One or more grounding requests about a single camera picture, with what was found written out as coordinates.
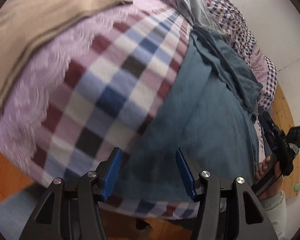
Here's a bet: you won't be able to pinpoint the dark teal sweater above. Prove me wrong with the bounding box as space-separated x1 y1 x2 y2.
113 25 262 202

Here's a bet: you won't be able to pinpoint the person right forearm sleeve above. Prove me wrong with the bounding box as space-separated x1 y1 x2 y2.
260 191 287 239

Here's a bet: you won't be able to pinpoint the person right hand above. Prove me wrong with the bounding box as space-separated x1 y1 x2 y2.
255 155 283 201

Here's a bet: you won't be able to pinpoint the wooden headboard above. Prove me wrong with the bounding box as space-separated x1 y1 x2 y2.
271 83 300 199

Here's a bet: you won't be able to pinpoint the plaid bed sheet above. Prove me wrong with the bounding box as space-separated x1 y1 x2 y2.
0 0 202 219

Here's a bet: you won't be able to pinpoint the plaid folded quilt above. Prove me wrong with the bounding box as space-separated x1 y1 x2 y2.
204 0 277 110

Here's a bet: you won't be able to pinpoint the grey trousers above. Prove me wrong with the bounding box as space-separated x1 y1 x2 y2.
175 0 225 36

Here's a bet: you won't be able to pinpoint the tan brown garment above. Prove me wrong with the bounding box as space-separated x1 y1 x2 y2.
0 0 131 112

